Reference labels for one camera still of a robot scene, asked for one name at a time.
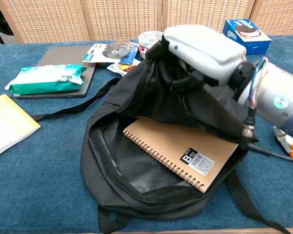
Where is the black fabric backpack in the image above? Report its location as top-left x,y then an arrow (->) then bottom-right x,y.
31,57 -> 293,234

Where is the brown spiral notebook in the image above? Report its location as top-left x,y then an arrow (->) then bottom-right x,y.
123,117 -> 239,193

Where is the small orange white snack packet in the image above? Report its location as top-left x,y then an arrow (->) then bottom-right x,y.
106,58 -> 142,76

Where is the blister pack tape dispenser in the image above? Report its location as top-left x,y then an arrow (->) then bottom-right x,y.
82,40 -> 140,64

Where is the clear jar of clips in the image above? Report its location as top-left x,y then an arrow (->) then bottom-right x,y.
138,31 -> 165,60

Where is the grey closed laptop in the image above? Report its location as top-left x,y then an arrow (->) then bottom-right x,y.
14,45 -> 98,99

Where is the green wet wipes pack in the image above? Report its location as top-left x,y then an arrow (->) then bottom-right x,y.
4,64 -> 88,95

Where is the blue tablecloth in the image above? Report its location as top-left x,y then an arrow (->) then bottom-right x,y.
0,35 -> 293,234

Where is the blue Oreo cookie box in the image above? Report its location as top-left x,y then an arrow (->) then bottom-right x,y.
222,19 -> 272,56

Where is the yellow paper pad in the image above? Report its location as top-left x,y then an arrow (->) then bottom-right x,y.
0,94 -> 42,161

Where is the silver orange snack bag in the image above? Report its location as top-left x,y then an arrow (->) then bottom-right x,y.
273,124 -> 293,169

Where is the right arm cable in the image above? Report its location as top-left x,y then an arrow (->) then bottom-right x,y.
241,57 -> 293,163

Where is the black chair frame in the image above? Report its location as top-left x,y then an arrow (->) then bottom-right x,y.
0,0 -> 14,45

